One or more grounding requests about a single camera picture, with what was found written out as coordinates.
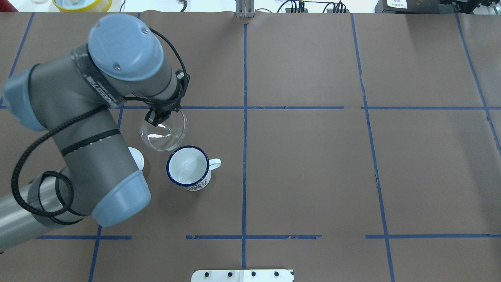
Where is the clear glass funnel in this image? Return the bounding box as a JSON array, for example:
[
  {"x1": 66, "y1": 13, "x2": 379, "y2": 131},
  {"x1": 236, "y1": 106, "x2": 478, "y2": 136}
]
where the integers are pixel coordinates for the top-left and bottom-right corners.
[{"x1": 140, "y1": 110, "x2": 187, "y2": 152}]

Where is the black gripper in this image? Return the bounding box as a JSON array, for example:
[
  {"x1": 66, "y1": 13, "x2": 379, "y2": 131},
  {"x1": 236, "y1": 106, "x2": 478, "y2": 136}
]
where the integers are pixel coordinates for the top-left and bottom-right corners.
[{"x1": 144, "y1": 70, "x2": 190, "y2": 127}]

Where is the white cup lid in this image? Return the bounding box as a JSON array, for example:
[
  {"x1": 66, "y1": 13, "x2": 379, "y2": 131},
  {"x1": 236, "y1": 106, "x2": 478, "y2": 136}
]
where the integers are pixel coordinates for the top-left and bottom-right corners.
[{"x1": 128, "y1": 147, "x2": 145, "y2": 171}]

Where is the aluminium frame post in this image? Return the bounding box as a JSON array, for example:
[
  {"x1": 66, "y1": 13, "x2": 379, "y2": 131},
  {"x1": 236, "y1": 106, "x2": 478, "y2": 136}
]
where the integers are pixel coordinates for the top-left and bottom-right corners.
[{"x1": 235, "y1": 0, "x2": 255, "y2": 18}]

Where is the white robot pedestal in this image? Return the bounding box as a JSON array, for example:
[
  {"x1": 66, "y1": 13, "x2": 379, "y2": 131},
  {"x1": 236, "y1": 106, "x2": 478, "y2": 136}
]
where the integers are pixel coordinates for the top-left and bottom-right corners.
[{"x1": 191, "y1": 269, "x2": 295, "y2": 282}]

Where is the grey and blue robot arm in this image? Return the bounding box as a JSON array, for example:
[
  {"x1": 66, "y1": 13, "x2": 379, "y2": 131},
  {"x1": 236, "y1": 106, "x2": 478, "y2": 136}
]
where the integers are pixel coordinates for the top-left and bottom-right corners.
[{"x1": 1, "y1": 14, "x2": 190, "y2": 252}]

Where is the yellow bowl with blue plate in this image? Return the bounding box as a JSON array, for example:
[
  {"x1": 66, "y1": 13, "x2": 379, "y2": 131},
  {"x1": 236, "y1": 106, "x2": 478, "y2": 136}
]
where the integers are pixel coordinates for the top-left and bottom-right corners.
[{"x1": 52, "y1": 0, "x2": 113, "y2": 13}]

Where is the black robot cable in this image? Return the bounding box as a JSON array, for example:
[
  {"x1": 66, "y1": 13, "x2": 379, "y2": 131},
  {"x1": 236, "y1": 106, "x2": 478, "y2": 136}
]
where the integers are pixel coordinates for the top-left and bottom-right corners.
[{"x1": 11, "y1": 27, "x2": 187, "y2": 226}]

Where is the white enamel cup blue rim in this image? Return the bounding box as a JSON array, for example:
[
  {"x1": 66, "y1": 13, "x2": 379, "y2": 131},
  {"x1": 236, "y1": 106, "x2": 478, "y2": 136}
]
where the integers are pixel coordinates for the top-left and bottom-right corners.
[{"x1": 166, "y1": 146, "x2": 222, "y2": 192}]

